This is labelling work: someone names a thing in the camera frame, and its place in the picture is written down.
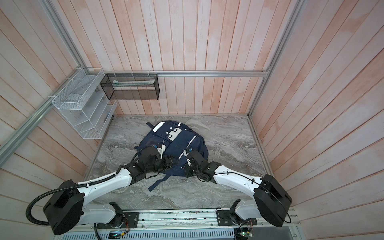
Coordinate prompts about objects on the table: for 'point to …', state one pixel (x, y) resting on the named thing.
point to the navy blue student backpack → (174, 141)
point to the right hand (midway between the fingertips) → (184, 167)
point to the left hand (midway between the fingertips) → (177, 164)
